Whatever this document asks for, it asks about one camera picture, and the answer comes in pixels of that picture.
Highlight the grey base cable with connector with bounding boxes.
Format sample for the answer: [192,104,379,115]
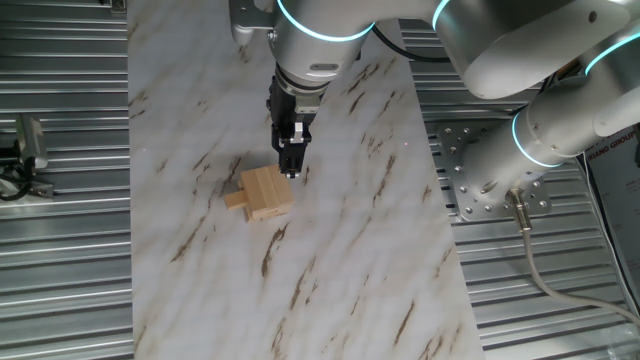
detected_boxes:
[503,187,640,329]

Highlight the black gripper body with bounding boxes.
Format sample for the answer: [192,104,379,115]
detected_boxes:
[266,74,322,147]

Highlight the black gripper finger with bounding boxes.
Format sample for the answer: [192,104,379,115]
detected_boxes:
[288,121,313,180]
[271,123,292,176]

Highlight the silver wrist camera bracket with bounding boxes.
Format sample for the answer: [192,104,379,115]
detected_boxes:
[228,0,278,48]

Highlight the silver depth camera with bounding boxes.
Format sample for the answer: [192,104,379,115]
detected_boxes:
[13,113,50,172]

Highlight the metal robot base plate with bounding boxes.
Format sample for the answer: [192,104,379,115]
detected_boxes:
[435,122,554,223]

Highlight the white marble pattern mat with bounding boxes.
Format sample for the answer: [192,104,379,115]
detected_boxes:
[127,0,485,360]

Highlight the white printed poster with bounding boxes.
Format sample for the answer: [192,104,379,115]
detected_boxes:
[583,124,640,301]

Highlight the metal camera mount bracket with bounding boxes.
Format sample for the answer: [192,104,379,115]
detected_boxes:
[0,169,55,202]

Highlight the black camera cable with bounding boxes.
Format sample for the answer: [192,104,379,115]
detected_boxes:
[0,142,37,203]

